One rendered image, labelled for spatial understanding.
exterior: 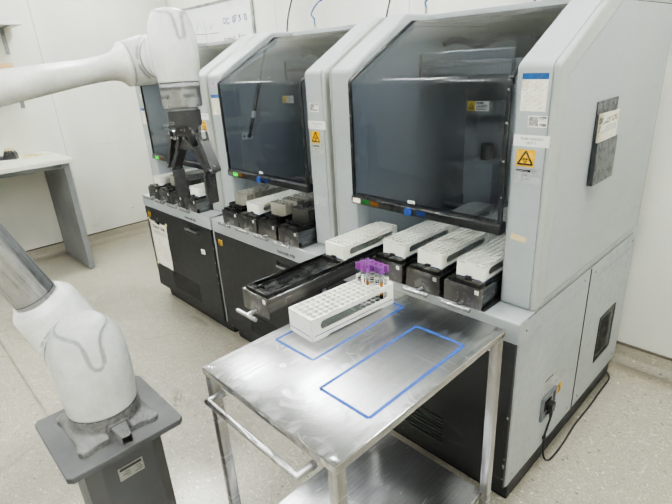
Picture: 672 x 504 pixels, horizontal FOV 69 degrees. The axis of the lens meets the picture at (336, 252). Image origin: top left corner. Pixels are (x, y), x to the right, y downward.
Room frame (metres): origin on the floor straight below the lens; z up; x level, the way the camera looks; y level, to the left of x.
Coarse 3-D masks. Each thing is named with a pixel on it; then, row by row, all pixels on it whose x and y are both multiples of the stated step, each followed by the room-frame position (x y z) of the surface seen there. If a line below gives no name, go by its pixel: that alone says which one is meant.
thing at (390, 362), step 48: (288, 336) 1.08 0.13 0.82; (336, 336) 1.07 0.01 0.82; (384, 336) 1.05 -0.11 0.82; (432, 336) 1.04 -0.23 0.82; (480, 336) 1.03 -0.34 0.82; (240, 384) 0.89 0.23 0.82; (288, 384) 0.88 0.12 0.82; (336, 384) 0.87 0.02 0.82; (384, 384) 0.86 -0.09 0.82; (432, 384) 0.85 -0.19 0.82; (240, 432) 0.79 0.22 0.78; (288, 432) 0.73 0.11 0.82; (336, 432) 0.73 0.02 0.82; (384, 432) 0.73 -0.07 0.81; (336, 480) 0.65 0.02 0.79; (384, 480) 1.11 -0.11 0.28; (432, 480) 1.10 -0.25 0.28; (480, 480) 1.05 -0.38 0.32
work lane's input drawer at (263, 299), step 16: (320, 256) 1.63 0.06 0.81; (368, 256) 1.63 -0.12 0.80; (288, 272) 1.53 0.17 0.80; (304, 272) 1.52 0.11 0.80; (320, 272) 1.48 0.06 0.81; (336, 272) 1.52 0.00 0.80; (352, 272) 1.57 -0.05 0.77; (256, 288) 1.38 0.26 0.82; (272, 288) 1.41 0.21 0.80; (288, 288) 1.39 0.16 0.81; (304, 288) 1.42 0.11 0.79; (320, 288) 1.47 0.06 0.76; (256, 304) 1.36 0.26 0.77; (272, 304) 1.33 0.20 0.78; (288, 304) 1.37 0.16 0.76; (256, 320) 1.31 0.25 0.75
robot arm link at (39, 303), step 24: (0, 240) 1.02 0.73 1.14; (0, 264) 1.00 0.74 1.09; (24, 264) 1.04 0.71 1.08; (0, 288) 1.00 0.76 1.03; (24, 288) 1.02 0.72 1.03; (48, 288) 1.06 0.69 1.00; (72, 288) 1.10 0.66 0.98; (24, 312) 1.02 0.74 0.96; (48, 312) 1.02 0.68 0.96; (72, 312) 1.05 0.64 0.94; (24, 336) 1.02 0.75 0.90; (48, 336) 1.00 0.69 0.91
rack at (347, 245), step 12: (360, 228) 1.77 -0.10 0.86; (372, 228) 1.76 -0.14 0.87; (384, 228) 1.75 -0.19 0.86; (396, 228) 1.77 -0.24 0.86; (336, 240) 1.65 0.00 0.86; (348, 240) 1.64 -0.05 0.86; (360, 240) 1.63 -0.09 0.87; (372, 240) 1.73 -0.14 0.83; (336, 252) 1.60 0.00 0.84; (348, 252) 1.59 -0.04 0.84; (360, 252) 1.63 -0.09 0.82
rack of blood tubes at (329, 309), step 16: (336, 288) 1.22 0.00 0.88; (352, 288) 1.21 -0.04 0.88; (368, 288) 1.21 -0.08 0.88; (384, 288) 1.20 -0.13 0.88; (304, 304) 1.14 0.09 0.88; (320, 304) 1.13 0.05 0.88; (336, 304) 1.12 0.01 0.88; (352, 304) 1.13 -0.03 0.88; (368, 304) 1.19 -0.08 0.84; (384, 304) 1.20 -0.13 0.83; (304, 320) 1.06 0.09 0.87; (320, 320) 1.06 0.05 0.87; (336, 320) 1.14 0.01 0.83; (352, 320) 1.13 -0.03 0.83; (304, 336) 1.07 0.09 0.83; (320, 336) 1.06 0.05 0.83
